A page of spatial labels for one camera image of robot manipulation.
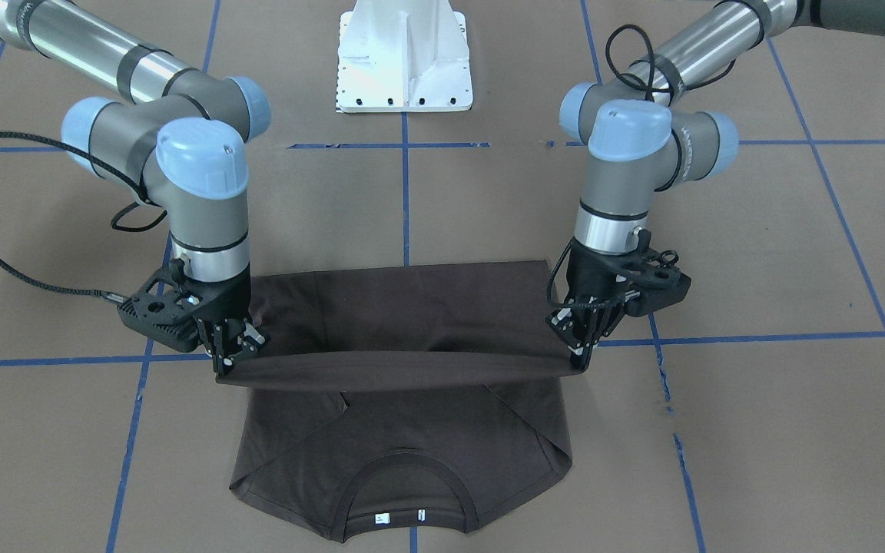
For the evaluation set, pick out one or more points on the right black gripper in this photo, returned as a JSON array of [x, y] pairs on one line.
[[229, 301]]

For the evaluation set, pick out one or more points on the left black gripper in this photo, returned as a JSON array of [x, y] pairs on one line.
[[585, 282]]

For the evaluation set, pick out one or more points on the dark brown t-shirt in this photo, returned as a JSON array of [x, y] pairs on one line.
[[402, 396]]

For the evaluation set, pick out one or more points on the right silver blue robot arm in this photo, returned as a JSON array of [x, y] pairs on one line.
[[176, 140]]

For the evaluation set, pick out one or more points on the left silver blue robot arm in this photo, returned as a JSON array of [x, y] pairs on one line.
[[639, 146]]

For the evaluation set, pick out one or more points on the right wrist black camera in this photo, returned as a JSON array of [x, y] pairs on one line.
[[163, 310]]

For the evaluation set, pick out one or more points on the wrist black camera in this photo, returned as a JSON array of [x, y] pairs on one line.
[[656, 282], [163, 310]]

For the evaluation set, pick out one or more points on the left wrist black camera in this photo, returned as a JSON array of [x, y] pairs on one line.
[[656, 282]]

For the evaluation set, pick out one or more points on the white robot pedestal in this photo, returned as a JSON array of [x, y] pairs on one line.
[[403, 57]]

